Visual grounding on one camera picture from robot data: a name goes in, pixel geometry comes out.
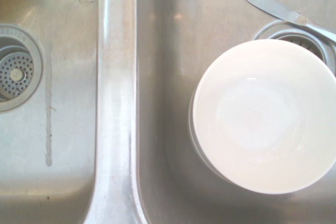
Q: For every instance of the stainless steel double sink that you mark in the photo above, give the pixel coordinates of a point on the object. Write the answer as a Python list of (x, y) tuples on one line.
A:
[(115, 103)]

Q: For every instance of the white ceramic bowl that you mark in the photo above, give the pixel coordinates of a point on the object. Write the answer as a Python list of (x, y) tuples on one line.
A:
[(262, 119)]

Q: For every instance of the silver table knife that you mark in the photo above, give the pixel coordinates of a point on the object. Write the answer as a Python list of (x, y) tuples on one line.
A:
[(262, 1)]

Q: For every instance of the slotted sink drain strainer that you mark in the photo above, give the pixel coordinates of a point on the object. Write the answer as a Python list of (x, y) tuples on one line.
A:
[(296, 39)]

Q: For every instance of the perforated sink drain strainer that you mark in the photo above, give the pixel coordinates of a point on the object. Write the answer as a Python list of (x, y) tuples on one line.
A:
[(15, 74)]

